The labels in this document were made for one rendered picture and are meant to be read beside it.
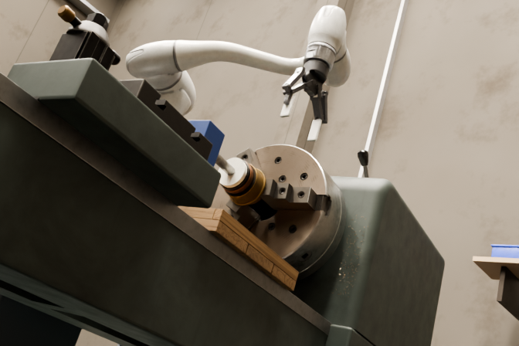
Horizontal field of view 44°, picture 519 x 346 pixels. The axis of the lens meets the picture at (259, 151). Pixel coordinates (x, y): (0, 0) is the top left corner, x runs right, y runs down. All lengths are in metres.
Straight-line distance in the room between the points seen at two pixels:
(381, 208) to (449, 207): 3.63
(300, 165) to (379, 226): 0.24
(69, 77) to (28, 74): 0.08
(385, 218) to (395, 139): 4.19
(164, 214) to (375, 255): 0.71
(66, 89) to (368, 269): 0.94
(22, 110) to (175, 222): 0.32
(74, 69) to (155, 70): 1.29
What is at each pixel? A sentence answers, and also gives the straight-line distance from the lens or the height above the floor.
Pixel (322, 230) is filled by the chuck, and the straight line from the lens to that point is 1.44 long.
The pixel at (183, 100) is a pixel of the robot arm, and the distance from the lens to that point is 2.17.
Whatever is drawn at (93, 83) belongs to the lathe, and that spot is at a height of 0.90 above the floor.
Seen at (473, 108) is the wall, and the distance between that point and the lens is 5.58.
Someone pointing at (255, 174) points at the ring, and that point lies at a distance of 1.39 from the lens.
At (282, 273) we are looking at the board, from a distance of 1.24.
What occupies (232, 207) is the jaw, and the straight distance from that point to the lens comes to 1.43.
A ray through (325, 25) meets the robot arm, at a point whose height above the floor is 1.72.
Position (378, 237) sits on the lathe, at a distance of 1.55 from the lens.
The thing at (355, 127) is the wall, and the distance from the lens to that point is 6.07.
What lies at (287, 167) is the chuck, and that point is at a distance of 1.51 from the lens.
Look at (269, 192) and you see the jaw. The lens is 1.40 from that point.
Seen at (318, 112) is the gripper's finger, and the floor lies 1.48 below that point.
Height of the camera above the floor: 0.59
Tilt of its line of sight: 23 degrees up
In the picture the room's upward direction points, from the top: 18 degrees clockwise
